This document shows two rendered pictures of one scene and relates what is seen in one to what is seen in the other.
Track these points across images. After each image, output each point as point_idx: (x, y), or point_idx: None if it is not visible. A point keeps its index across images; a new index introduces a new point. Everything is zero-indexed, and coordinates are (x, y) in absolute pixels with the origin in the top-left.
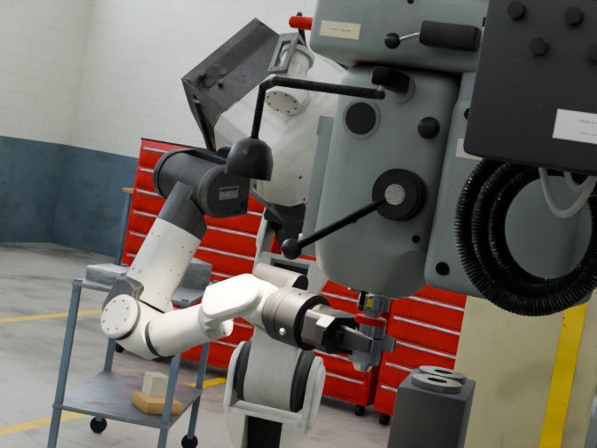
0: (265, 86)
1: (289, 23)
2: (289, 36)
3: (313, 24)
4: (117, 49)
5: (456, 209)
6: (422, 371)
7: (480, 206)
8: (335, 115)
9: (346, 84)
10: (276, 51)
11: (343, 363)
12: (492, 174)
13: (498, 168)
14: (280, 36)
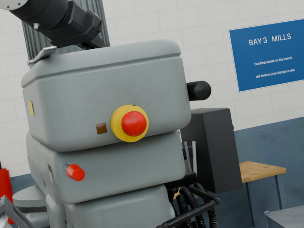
0: (192, 217)
1: (82, 176)
2: (9, 203)
3: (183, 158)
4: None
5: (216, 222)
6: None
7: (204, 220)
8: (163, 222)
9: (166, 197)
10: (24, 223)
11: None
12: (186, 208)
13: (195, 201)
14: (8, 206)
